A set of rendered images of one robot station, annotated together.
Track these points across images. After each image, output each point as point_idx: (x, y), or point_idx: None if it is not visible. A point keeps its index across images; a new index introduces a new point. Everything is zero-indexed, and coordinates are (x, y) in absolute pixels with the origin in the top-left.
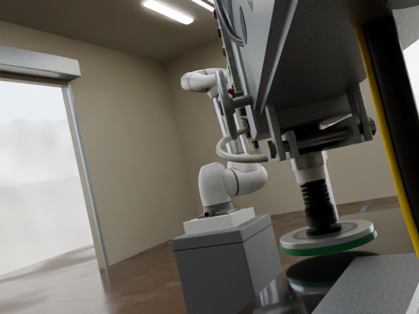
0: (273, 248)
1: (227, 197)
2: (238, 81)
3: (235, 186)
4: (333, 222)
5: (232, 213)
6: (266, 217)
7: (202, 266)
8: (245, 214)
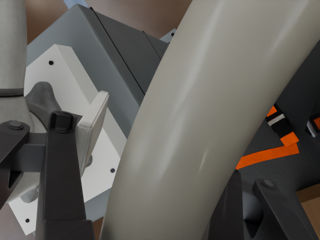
0: (128, 40)
1: None
2: None
3: (19, 102)
4: None
5: (103, 148)
6: (95, 27)
7: None
8: (89, 93)
